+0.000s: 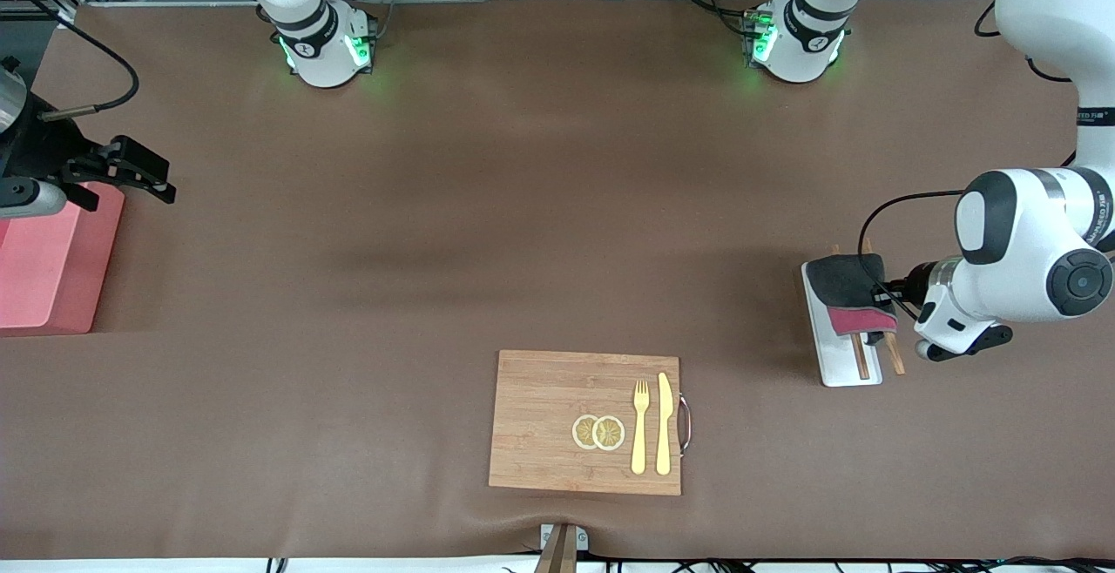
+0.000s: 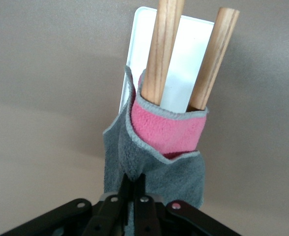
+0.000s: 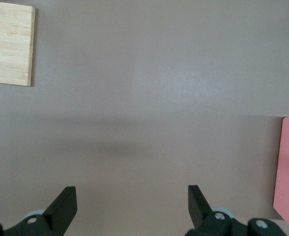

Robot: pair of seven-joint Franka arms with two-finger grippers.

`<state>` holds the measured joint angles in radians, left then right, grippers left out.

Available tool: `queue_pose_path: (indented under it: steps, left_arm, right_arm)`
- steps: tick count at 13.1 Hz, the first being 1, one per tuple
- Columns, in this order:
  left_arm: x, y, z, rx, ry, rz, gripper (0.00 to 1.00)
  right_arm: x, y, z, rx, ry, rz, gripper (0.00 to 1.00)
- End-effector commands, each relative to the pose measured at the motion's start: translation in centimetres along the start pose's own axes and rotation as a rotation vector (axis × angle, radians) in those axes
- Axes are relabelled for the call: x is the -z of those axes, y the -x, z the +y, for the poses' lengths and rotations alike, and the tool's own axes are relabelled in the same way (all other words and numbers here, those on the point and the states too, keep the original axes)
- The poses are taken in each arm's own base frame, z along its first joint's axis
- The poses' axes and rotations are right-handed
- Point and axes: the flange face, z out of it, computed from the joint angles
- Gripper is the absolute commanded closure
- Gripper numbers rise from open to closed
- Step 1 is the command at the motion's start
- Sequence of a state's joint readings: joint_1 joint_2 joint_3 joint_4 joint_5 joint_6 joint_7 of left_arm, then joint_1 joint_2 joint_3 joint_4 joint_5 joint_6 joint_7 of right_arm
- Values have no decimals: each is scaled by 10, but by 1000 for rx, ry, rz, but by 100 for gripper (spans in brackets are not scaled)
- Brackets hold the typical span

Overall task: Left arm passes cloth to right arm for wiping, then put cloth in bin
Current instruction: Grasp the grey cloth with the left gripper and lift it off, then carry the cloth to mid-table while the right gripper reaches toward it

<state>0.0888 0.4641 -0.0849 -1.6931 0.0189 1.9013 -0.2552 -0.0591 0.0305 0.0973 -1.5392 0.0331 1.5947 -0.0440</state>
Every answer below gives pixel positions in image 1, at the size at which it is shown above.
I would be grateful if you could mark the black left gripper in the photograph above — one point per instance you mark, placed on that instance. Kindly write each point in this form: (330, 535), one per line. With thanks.
(917, 279)

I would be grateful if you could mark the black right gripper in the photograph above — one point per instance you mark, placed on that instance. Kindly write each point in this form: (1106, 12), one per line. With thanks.
(37, 148)

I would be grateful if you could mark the grey and pink cloth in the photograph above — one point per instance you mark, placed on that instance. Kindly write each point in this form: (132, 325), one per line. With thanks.
(845, 286)

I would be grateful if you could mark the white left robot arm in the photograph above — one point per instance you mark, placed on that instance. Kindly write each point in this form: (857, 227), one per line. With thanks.
(1037, 242)

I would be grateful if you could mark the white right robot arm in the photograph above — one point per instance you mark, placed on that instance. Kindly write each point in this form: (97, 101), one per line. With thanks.
(322, 42)

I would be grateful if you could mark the white rectangular tray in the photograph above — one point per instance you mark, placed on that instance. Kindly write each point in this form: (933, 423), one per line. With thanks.
(836, 355)

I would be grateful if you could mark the pink plastic bin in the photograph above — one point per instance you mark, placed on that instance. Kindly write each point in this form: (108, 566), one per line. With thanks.
(48, 268)

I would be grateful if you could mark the yellow plastic knife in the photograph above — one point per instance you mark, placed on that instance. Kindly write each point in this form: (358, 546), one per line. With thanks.
(664, 425)

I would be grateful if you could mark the yellow plastic fork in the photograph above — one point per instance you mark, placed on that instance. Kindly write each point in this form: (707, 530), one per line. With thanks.
(640, 434)

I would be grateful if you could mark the lemon slice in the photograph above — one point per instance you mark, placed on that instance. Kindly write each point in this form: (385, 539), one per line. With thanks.
(582, 432)
(610, 434)

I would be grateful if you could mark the bamboo cutting board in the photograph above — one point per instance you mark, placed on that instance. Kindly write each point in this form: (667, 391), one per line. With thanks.
(557, 425)

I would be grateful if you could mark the wooden strip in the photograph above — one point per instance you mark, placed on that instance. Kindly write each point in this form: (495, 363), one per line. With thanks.
(557, 551)

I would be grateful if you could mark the white table edge bracket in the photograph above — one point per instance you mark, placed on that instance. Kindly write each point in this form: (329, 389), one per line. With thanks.
(579, 538)

